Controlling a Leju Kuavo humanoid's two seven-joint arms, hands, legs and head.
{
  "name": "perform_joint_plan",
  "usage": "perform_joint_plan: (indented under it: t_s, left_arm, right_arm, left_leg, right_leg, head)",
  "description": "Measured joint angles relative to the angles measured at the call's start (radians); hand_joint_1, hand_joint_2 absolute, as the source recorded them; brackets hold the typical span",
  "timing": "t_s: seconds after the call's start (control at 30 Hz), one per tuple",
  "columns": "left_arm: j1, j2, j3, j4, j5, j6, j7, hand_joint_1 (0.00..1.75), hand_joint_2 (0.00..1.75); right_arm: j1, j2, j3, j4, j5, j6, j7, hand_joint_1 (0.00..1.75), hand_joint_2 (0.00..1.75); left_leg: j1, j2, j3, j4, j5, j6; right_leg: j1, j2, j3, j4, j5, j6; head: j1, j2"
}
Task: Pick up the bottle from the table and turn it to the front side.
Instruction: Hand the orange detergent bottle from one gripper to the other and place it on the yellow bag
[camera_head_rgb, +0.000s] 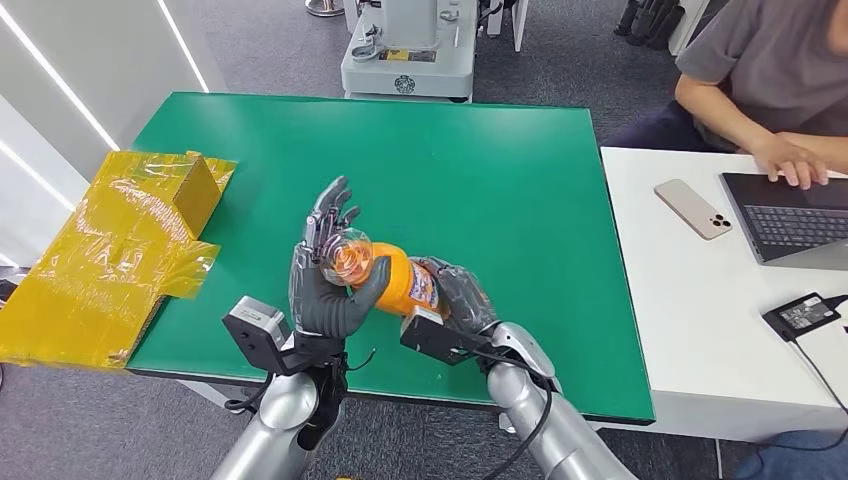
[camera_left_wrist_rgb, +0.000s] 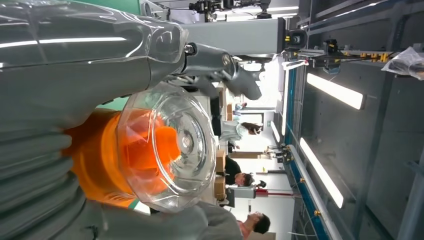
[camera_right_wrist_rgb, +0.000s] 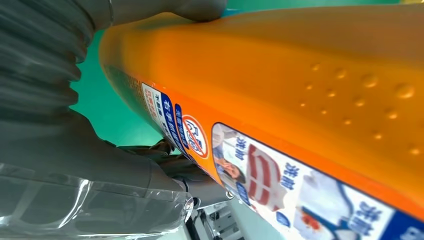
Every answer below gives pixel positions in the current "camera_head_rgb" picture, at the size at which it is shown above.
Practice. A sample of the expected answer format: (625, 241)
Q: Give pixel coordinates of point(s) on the white cabinet panel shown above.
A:
(686, 26)

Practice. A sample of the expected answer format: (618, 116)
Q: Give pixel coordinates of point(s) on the beige smartphone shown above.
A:
(692, 209)

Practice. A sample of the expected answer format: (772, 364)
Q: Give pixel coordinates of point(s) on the orange bottle with clear cap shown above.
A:
(397, 285)

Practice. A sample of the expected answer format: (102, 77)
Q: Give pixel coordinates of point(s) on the dark grey laptop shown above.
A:
(795, 225)

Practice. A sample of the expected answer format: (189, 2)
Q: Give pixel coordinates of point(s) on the person's hand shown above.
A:
(788, 159)

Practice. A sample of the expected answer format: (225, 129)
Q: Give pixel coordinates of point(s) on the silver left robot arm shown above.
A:
(278, 424)

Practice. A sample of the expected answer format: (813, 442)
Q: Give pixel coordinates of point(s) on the small white table foot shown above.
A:
(505, 424)

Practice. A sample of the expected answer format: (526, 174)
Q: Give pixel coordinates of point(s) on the black stand legs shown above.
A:
(652, 23)

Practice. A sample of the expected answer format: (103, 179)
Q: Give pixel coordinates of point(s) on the person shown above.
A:
(762, 60)

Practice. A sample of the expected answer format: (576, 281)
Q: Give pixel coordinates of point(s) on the blue fabric object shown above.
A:
(795, 458)

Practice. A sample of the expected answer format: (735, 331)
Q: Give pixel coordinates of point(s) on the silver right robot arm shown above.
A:
(563, 430)

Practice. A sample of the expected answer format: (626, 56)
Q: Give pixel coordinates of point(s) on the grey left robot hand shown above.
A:
(324, 308)

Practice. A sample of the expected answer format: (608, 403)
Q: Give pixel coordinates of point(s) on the grey white robot base machine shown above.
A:
(405, 73)

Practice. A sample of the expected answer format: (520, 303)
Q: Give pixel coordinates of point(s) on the yellow taped cardboard box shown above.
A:
(99, 265)

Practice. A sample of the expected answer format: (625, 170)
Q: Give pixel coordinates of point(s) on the white panel stand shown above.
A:
(515, 23)

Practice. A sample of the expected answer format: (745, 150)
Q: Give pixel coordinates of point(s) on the person's forearm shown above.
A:
(719, 116)

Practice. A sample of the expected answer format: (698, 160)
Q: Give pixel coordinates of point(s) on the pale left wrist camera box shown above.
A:
(255, 321)

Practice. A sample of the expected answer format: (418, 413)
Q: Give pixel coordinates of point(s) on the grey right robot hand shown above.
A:
(464, 298)

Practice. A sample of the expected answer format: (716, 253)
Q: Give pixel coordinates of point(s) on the black power adapter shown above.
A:
(802, 316)

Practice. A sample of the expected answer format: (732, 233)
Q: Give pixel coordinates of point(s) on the round metal base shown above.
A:
(326, 8)

